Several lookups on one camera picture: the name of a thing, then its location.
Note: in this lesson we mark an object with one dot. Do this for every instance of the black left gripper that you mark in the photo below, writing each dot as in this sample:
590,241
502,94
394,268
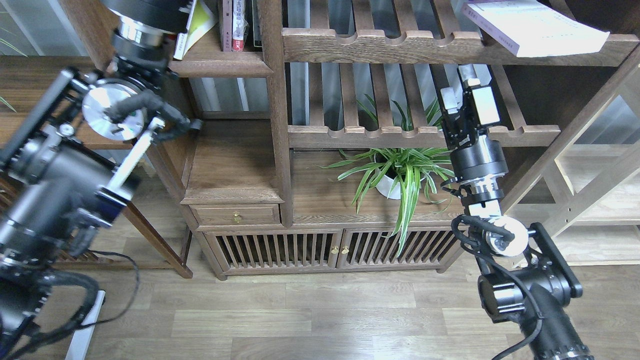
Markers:
167,15

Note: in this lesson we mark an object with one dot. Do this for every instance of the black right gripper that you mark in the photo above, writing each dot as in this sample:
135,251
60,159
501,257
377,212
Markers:
474,156

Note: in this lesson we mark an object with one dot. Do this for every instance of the yellow green book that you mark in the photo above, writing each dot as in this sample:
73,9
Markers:
201,19

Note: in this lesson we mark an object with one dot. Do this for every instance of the white lavender book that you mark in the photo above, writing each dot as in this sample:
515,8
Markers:
529,29

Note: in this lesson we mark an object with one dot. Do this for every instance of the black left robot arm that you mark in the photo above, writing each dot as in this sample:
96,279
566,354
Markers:
75,153

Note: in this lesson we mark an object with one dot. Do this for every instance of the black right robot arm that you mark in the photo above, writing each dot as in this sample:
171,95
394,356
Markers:
523,276

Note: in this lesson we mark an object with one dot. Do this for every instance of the light wooden shelf unit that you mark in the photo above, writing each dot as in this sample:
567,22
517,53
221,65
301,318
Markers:
584,186

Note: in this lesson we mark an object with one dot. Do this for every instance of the upright pink spine book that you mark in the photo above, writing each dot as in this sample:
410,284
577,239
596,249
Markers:
226,24

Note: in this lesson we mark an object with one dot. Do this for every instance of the upright red white book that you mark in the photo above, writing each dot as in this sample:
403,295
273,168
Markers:
238,25

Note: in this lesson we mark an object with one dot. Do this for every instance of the upright dark book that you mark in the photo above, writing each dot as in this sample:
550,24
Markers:
255,25

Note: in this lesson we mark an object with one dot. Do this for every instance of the potted spider plant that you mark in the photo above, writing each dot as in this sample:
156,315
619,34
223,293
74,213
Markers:
407,171

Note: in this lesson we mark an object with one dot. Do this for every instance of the dark wooden bookshelf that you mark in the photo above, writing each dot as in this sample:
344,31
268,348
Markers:
350,75

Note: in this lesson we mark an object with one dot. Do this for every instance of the dark wooden side table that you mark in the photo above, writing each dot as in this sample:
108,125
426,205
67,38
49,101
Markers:
23,81

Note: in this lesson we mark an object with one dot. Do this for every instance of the right slatted cabinet door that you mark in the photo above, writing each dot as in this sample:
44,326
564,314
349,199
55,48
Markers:
373,249

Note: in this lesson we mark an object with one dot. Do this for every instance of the slatted cabinet door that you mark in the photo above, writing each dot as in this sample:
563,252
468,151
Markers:
275,252
373,249

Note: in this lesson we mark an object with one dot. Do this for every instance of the left slatted cabinet door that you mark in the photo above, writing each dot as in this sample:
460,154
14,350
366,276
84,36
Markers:
275,252

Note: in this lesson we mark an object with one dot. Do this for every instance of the white metal leg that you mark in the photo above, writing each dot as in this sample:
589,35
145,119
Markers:
80,340

